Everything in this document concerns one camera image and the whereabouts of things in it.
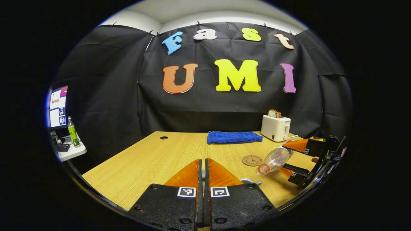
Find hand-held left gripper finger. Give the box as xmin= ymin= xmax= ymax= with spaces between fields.
xmin=128 ymin=158 xmax=203 ymax=231
xmin=204 ymin=158 xmax=279 ymax=231

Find black backdrop cloth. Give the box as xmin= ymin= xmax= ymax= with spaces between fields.
xmin=51 ymin=22 xmax=354 ymax=174

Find small white side table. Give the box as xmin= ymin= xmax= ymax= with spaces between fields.
xmin=53 ymin=135 xmax=87 ymax=162

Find round brown coaster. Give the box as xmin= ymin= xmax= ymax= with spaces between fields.
xmin=241 ymin=155 xmax=263 ymax=167

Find white toaster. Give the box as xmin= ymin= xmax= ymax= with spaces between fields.
xmin=261 ymin=115 xmax=291 ymax=142

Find computer monitor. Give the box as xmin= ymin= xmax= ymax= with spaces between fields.
xmin=48 ymin=85 xmax=69 ymax=130

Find blue towel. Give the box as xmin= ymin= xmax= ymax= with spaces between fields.
xmin=206 ymin=131 xmax=264 ymax=145

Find green drink bottle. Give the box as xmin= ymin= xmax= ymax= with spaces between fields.
xmin=67 ymin=116 xmax=81 ymax=148

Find clear plastic water bottle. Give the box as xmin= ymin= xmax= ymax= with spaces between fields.
xmin=256 ymin=145 xmax=294 ymax=176

